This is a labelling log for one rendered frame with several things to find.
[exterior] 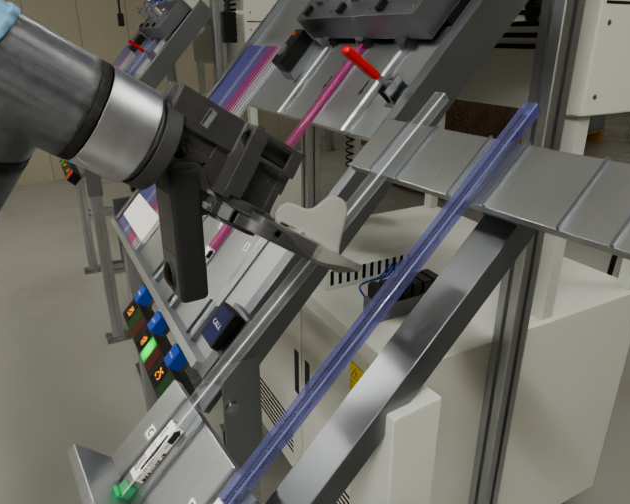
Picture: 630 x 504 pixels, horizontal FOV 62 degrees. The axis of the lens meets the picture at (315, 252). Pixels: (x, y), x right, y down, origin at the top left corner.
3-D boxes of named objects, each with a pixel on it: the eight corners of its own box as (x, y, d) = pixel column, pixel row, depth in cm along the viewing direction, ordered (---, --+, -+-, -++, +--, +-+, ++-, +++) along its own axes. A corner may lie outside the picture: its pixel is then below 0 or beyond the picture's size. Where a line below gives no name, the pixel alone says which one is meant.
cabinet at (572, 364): (381, 627, 108) (399, 373, 85) (252, 422, 165) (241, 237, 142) (588, 503, 137) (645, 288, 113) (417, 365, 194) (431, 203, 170)
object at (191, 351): (232, 387, 72) (190, 368, 68) (136, 236, 126) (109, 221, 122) (237, 380, 72) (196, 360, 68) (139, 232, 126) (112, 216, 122)
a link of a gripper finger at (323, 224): (392, 223, 45) (295, 172, 43) (360, 285, 45) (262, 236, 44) (383, 222, 48) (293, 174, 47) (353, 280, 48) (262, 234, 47)
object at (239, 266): (223, 373, 71) (205, 364, 69) (129, 227, 124) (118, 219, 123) (308, 258, 71) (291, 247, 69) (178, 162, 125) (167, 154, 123)
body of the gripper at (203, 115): (312, 159, 45) (191, 83, 37) (266, 250, 45) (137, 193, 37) (269, 145, 50) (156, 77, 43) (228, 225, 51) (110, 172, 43)
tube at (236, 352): (129, 501, 49) (119, 498, 49) (125, 491, 50) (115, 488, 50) (449, 100, 55) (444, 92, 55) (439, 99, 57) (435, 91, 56)
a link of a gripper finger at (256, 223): (320, 245, 43) (221, 195, 42) (311, 262, 43) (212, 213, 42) (314, 241, 47) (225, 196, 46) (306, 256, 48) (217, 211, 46)
